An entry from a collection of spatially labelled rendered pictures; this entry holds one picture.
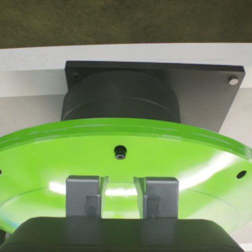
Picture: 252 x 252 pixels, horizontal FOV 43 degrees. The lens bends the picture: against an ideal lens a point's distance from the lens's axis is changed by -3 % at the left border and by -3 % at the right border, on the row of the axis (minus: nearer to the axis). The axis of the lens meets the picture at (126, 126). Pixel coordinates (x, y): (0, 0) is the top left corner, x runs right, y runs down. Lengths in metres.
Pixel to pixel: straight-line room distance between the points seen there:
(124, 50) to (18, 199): 0.21
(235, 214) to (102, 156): 0.15
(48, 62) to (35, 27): 1.18
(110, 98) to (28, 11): 1.21
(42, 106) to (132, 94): 0.15
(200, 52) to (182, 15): 1.10
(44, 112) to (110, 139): 0.25
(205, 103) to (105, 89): 0.13
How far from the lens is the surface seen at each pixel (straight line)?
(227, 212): 0.30
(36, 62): 0.40
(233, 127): 0.49
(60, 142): 0.22
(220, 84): 0.39
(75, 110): 0.35
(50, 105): 0.44
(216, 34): 1.59
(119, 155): 0.21
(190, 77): 0.38
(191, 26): 1.53
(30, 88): 0.42
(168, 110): 0.36
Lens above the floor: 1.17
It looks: 34 degrees down
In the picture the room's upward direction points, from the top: 180 degrees counter-clockwise
